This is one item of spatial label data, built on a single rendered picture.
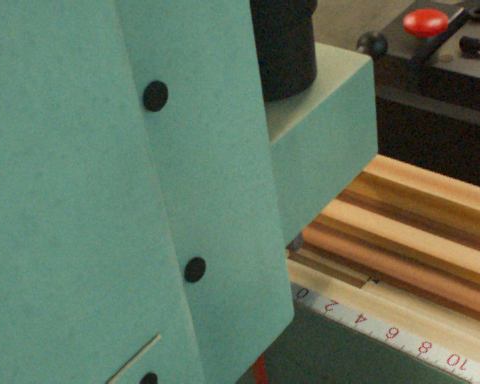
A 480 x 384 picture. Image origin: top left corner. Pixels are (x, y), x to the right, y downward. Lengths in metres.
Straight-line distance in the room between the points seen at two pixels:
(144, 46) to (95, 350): 0.10
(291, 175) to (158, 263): 0.20
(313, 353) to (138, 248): 0.29
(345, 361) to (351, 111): 0.14
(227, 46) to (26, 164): 0.14
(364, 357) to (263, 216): 0.15
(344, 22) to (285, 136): 2.33
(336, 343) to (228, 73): 0.22
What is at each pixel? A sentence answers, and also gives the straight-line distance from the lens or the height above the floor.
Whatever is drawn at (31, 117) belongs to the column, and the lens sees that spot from 0.24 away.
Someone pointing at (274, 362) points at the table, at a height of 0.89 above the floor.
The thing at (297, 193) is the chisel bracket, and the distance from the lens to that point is 0.50.
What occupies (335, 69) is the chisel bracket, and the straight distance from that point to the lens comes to 0.52.
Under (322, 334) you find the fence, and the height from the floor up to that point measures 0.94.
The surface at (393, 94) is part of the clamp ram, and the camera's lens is 0.63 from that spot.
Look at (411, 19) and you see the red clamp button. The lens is 0.66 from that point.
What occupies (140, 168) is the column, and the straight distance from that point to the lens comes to 0.28.
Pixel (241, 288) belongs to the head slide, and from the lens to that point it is 0.42.
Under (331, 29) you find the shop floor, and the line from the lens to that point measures 2.77.
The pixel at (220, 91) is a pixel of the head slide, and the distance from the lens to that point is 0.36.
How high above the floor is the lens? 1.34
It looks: 38 degrees down
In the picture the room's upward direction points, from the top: 10 degrees counter-clockwise
